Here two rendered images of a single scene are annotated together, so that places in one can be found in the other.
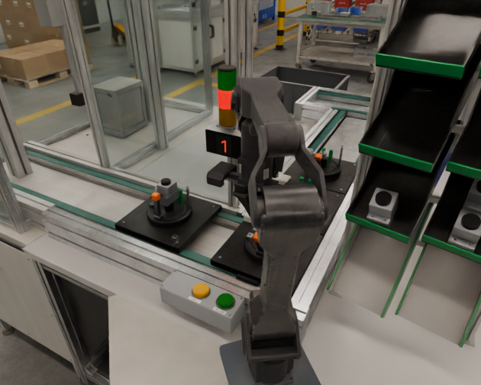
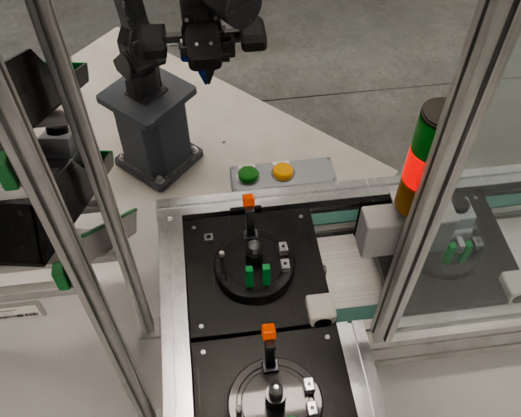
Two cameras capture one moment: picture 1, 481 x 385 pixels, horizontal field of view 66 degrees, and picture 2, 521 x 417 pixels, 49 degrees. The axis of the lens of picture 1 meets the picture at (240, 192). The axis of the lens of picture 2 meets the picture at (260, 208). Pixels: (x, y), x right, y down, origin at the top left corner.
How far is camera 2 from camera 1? 1.30 m
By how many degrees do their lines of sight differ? 89
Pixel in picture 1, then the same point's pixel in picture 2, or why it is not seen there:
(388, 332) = (68, 302)
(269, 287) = not seen: outside the picture
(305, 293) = (171, 236)
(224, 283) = (269, 194)
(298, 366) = (125, 103)
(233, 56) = (446, 107)
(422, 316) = not seen: hidden behind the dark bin
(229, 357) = (182, 83)
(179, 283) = (313, 169)
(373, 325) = not seen: hidden behind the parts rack
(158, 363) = (281, 150)
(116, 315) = (365, 161)
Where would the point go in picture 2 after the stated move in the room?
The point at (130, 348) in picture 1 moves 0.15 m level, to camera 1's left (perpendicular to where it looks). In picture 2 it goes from (317, 147) to (365, 121)
